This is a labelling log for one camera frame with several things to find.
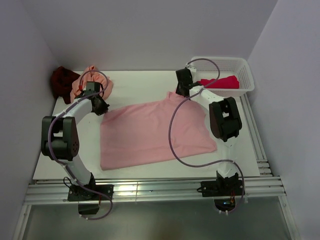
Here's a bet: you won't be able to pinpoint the light pink t-shirt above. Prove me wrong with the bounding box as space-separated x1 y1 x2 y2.
100 92 217 171

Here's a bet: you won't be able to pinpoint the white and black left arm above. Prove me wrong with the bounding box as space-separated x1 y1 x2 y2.
41 81 112 201

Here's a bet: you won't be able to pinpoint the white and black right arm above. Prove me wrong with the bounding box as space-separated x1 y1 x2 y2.
168 67 245 195

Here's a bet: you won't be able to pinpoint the white plastic basket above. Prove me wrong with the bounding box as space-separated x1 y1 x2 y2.
190 56 255 98

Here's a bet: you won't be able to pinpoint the peach orange t-shirt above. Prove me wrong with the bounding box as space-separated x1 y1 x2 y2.
70 65 114 103

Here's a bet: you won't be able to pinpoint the red rolled t-shirt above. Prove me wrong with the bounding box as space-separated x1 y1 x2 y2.
198 75 240 89

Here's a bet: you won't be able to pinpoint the dark maroon t-shirt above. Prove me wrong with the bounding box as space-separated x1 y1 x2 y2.
50 66 80 105

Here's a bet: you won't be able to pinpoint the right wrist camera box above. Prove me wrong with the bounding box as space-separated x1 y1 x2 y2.
185 63 197 75

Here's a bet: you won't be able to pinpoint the aluminium frame rails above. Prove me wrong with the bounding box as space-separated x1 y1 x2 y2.
13 95 301 240

